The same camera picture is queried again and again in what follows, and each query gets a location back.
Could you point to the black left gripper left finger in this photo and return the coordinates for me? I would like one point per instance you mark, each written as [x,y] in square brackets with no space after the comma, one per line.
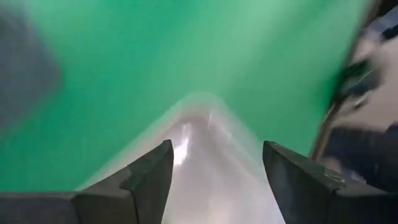
[140,193]

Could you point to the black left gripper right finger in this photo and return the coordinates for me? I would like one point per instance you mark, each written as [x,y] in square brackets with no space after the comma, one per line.
[304,193]

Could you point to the clear shallow plastic tray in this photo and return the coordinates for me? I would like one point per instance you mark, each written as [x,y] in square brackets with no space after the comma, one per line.
[211,161]

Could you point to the green table mat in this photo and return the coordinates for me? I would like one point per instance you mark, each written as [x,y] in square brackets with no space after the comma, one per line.
[155,62]

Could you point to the black table frame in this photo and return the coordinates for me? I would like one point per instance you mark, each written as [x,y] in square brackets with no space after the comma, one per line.
[325,124]

